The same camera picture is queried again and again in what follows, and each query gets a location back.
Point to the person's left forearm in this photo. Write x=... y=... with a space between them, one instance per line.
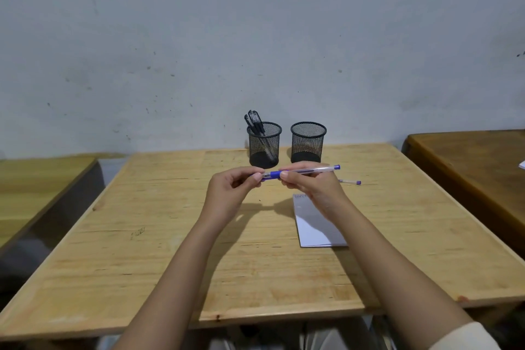
x=176 y=288

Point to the person's right forearm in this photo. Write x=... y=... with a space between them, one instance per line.
x=389 y=276

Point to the person's left hand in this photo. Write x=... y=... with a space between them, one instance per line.
x=223 y=198

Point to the black mesh pen holder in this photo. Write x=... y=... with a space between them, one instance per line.
x=264 y=148
x=308 y=144

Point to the dark wooden side table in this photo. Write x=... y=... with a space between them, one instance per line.
x=475 y=173

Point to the white notepad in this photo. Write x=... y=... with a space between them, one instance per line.
x=318 y=230

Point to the blue clear ballpoint pen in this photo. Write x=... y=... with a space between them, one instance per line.
x=352 y=182
x=272 y=174

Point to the person's right thumb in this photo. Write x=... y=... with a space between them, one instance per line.
x=290 y=176

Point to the black pen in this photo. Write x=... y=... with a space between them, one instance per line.
x=249 y=123
x=256 y=119

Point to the light wooden side table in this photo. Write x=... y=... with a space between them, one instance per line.
x=37 y=189

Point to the person's right hand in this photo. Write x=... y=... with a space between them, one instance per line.
x=320 y=192

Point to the white sleeve cuff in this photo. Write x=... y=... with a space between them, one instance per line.
x=465 y=339

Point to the person's left thumb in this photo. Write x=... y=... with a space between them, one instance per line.
x=251 y=184

